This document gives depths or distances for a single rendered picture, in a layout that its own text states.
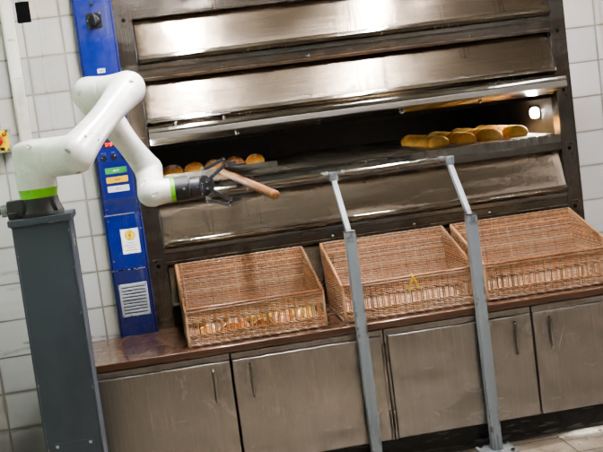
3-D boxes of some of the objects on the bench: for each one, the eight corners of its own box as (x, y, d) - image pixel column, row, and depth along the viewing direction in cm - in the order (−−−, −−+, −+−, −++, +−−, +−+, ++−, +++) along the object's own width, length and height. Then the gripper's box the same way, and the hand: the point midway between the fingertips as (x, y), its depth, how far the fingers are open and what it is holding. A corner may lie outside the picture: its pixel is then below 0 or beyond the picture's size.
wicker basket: (181, 327, 479) (172, 264, 477) (310, 307, 487) (302, 244, 484) (187, 349, 432) (177, 279, 429) (330, 326, 439) (321, 257, 436)
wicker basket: (453, 285, 496) (446, 223, 493) (576, 266, 502) (570, 205, 499) (485, 302, 448) (477, 234, 445) (620, 282, 454) (614, 214, 451)
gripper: (185, 155, 425) (242, 147, 428) (193, 217, 428) (250, 209, 431) (186, 156, 418) (244, 148, 421) (195, 219, 420) (253, 211, 423)
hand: (243, 179), depth 426 cm, fingers open, 11 cm apart
